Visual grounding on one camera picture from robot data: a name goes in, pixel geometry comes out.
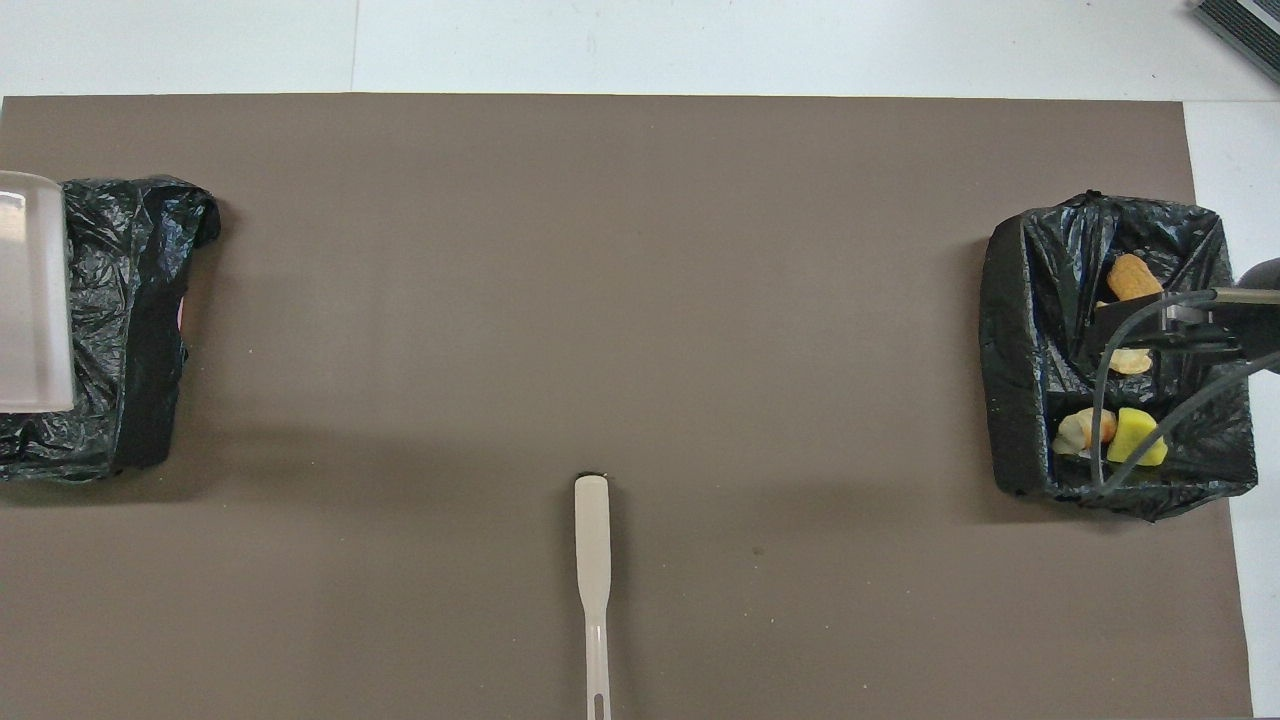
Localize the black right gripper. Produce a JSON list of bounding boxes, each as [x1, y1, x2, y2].
[[1093, 257, 1280, 377]]

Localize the brown fried nugget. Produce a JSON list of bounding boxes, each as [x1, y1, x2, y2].
[[1107, 253, 1164, 302]]

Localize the yellow sponge piece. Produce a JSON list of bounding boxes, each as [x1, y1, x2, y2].
[[1106, 407, 1169, 468]]

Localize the pale toy dumpling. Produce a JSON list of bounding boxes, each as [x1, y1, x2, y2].
[[1054, 407, 1118, 458]]

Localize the beige hand brush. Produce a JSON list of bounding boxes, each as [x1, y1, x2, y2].
[[574, 473, 613, 720]]

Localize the beige plastic dustpan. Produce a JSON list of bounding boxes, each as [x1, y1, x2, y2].
[[0, 170, 77, 414]]

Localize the black bag lined bin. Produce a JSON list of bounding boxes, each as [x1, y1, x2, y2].
[[978, 192, 1259, 523], [0, 176, 222, 483]]

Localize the dark grey ribbed device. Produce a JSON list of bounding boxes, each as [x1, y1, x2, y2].
[[1190, 0, 1280, 86]]

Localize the brown table mat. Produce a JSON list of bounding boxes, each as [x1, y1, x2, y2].
[[0, 95, 1253, 720]]

